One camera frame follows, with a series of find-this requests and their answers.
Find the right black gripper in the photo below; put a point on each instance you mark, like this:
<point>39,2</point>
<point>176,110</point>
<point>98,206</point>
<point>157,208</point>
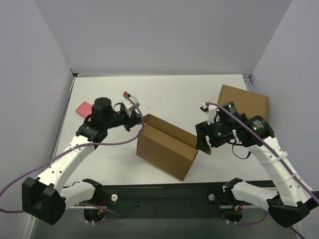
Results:
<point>203,133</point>

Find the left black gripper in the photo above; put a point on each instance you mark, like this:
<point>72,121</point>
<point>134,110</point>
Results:
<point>128,122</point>

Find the brown cardboard box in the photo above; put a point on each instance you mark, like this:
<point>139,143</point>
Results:
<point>252,104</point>
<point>167,147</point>

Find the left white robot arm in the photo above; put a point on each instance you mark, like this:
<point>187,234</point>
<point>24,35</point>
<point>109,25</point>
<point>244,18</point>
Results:
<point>45,196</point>

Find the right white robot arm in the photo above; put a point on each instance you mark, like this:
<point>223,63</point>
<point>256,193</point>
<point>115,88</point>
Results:
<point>292,199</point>

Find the small pink box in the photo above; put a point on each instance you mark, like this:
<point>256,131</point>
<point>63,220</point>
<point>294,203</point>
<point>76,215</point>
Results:
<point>84,109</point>

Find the folded brown cardboard box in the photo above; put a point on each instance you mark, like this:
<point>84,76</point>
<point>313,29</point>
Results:
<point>252,104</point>

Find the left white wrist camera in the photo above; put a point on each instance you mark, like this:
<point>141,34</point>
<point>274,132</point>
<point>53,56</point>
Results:
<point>130,103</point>

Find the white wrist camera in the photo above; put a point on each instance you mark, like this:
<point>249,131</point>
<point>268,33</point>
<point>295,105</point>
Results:
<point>130,103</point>
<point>211,109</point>

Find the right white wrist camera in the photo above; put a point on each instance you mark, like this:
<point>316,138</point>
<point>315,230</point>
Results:
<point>211,109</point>

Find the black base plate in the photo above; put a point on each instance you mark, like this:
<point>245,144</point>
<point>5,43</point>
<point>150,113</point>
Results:
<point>165,201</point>

